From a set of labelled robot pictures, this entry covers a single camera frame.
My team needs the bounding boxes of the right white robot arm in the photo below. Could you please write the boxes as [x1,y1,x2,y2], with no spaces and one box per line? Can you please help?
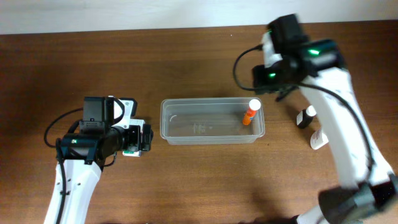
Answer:
[252,34,397,223]

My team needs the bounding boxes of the white tube bottle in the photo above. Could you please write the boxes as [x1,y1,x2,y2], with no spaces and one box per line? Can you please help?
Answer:
[310,128,328,150]

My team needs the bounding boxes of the white green medicine box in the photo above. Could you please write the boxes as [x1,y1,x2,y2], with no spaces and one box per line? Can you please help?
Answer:
[123,151,141,157]

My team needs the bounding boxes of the small black white-capped bottle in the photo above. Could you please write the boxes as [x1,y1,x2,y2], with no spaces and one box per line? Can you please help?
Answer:
[296,105,317,129]

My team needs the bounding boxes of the orange glue stick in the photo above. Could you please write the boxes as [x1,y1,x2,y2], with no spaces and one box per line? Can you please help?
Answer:
[242,99,261,126]

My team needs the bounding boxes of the clear plastic container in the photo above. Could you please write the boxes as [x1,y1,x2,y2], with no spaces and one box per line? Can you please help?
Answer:
[160,97,266,145]

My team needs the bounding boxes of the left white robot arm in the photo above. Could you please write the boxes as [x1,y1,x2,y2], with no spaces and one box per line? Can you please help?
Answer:
[44,120,154,223]

